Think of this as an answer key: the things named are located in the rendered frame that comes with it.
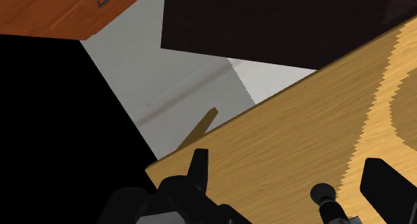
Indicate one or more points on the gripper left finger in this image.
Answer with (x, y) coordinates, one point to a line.
(198, 197)

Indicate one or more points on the dark brown furniture block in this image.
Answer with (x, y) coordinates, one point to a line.
(277, 21)

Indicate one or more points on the orange wooden cabinet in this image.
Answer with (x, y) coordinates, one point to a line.
(58, 11)

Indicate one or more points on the black robot stand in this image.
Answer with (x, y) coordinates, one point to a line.
(58, 125)

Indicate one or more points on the light wooden table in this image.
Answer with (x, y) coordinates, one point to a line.
(293, 135)

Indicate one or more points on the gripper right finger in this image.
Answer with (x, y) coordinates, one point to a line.
(391, 190)

